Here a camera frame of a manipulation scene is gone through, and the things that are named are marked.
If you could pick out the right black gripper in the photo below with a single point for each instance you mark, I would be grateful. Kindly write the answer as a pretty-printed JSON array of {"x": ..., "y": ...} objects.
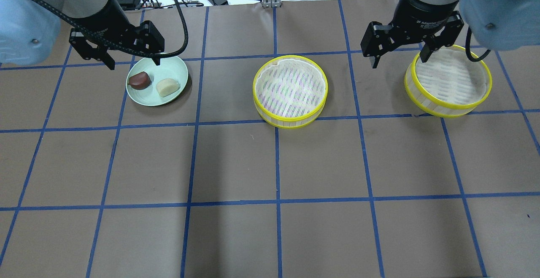
[{"x": 425, "y": 9}]

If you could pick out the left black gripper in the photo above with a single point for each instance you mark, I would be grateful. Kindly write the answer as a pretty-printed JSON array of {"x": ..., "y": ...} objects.
[{"x": 102, "y": 17}]

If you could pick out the dark red bun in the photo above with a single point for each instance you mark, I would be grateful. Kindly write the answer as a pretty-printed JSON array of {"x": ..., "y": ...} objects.
[{"x": 139, "y": 81}]

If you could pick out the side yellow bamboo steamer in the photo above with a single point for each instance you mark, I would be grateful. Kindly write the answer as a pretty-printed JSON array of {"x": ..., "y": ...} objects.
[{"x": 448, "y": 85}]

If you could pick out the white steamed bun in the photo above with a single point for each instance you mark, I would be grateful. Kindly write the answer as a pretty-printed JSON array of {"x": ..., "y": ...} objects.
[{"x": 167, "y": 86}]

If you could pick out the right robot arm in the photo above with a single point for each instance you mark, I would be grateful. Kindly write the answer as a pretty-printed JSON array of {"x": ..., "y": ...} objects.
[{"x": 492, "y": 25}]

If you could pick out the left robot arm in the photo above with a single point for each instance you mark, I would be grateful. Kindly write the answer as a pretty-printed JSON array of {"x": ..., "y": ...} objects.
[{"x": 29, "y": 30}]

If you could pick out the centre yellow bamboo steamer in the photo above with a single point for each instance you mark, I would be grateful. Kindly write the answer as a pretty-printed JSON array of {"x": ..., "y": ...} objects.
[{"x": 290, "y": 91}]

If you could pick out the light green plate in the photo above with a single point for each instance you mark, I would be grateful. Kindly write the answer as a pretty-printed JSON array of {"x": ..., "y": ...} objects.
[{"x": 173, "y": 67}]

